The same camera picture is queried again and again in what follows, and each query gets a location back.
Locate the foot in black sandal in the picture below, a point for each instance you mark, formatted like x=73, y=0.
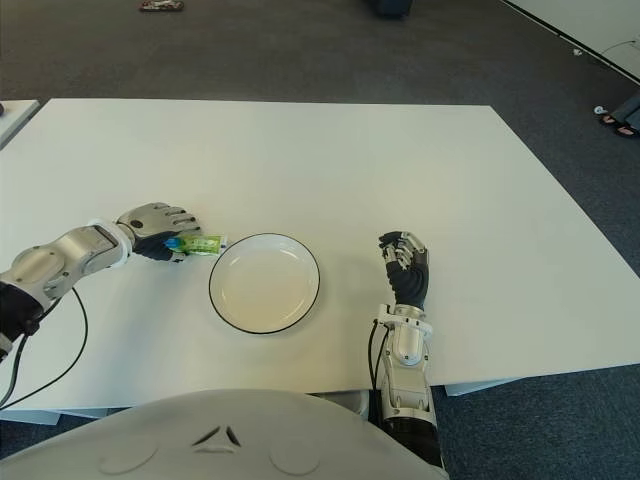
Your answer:
x=627, y=131
x=609, y=119

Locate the white plate with black rim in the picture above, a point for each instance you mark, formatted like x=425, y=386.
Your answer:
x=264, y=282

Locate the neighbouring white table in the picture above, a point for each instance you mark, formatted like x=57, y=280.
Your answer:
x=15, y=120

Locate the white desk with black edge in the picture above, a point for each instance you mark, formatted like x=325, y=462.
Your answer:
x=595, y=25

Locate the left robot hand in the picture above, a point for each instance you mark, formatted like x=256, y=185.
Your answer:
x=150, y=222

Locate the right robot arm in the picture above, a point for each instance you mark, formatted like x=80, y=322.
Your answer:
x=405, y=345

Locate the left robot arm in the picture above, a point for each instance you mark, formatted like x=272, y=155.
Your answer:
x=55, y=260

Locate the dark object on floor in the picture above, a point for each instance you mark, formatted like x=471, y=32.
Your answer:
x=387, y=7

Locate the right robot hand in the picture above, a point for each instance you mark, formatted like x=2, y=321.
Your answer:
x=410, y=280

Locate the grey robot torso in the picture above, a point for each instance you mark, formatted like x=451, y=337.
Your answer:
x=215, y=440

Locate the green toothpaste tube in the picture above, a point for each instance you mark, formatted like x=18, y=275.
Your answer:
x=205, y=243

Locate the grey trouser leg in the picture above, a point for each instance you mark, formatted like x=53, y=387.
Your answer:
x=630, y=110

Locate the small white round floor item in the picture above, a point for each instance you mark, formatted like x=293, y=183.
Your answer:
x=599, y=109

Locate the colourful flat item on floor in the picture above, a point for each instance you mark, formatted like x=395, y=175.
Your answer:
x=161, y=5

